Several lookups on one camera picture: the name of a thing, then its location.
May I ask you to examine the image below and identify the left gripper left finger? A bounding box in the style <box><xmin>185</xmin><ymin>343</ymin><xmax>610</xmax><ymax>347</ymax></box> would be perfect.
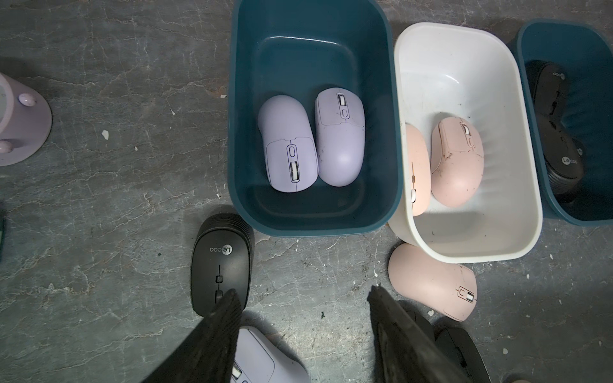
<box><xmin>144</xmin><ymin>290</ymin><xmax>244</xmax><ymax>382</ymax></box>

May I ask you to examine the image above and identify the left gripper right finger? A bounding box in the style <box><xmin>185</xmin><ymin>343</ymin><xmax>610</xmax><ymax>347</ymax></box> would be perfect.
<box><xmin>367</xmin><ymin>286</ymin><xmax>469</xmax><ymax>382</ymax></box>

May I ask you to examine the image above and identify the black mouse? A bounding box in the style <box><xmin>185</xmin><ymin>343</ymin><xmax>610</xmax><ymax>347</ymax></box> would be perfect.
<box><xmin>435</xmin><ymin>328</ymin><xmax>491</xmax><ymax>383</ymax></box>
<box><xmin>407</xmin><ymin>310</ymin><xmax>435</xmax><ymax>342</ymax></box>
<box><xmin>190</xmin><ymin>213</ymin><xmax>255</xmax><ymax>317</ymax></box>
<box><xmin>536</xmin><ymin>114</ymin><xmax>584</xmax><ymax>204</ymax></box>
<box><xmin>526</xmin><ymin>60</ymin><xmax>570</xmax><ymax>120</ymax></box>

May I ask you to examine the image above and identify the pink mouse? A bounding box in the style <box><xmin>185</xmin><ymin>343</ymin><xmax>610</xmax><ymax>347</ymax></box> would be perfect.
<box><xmin>430</xmin><ymin>116</ymin><xmax>485</xmax><ymax>207</ymax></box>
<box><xmin>405</xmin><ymin>124</ymin><xmax>431</xmax><ymax>216</ymax></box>
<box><xmin>388</xmin><ymin>244</ymin><xmax>477</xmax><ymax>322</ymax></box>

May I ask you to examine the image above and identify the purple mouse top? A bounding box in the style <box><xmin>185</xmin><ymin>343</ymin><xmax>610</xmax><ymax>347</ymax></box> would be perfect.
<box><xmin>258</xmin><ymin>95</ymin><xmax>319</xmax><ymax>193</ymax></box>

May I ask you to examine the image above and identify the purple mouse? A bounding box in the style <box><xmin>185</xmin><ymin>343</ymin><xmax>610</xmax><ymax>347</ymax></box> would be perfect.
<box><xmin>315</xmin><ymin>87</ymin><xmax>366</xmax><ymax>188</ymax></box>
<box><xmin>258</xmin><ymin>95</ymin><xmax>319</xmax><ymax>193</ymax></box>
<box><xmin>230</xmin><ymin>327</ymin><xmax>311</xmax><ymax>383</ymax></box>

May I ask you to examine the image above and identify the purple mouse bottom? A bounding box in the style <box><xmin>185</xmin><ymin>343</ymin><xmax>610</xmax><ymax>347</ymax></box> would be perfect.
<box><xmin>315</xmin><ymin>87</ymin><xmax>366</xmax><ymax>188</ymax></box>

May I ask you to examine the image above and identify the white storage box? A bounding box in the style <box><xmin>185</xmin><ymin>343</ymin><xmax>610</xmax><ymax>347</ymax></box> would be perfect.
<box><xmin>389</xmin><ymin>22</ymin><xmax>543</xmax><ymax>263</ymax></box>

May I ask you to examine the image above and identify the left teal storage box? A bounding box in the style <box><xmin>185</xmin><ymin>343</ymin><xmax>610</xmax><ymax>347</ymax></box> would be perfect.
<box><xmin>228</xmin><ymin>1</ymin><xmax>403</xmax><ymax>237</ymax></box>

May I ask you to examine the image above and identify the teal storage box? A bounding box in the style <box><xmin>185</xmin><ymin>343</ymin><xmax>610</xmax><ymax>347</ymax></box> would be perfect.
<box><xmin>509</xmin><ymin>19</ymin><xmax>612</xmax><ymax>227</ymax></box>
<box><xmin>228</xmin><ymin>1</ymin><xmax>403</xmax><ymax>237</ymax></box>

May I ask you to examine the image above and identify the right teal storage box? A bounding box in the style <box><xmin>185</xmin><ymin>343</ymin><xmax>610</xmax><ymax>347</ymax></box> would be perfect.
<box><xmin>509</xmin><ymin>19</ymin><xmax>612</xmax><ymax>227</ymax></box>

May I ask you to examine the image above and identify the purple mouse middle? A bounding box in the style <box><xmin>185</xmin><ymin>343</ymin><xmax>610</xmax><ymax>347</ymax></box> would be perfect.
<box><xmin>230</xmin><ymin>327</ymin><xmax>311</xmax><ymax>383</ymax></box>

